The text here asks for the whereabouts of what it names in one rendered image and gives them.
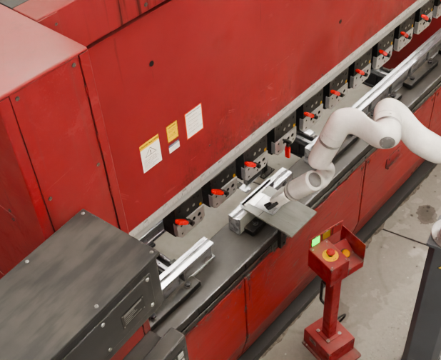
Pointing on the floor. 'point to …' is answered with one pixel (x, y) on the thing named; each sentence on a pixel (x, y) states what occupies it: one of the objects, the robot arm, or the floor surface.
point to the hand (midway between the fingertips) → (272, 201)
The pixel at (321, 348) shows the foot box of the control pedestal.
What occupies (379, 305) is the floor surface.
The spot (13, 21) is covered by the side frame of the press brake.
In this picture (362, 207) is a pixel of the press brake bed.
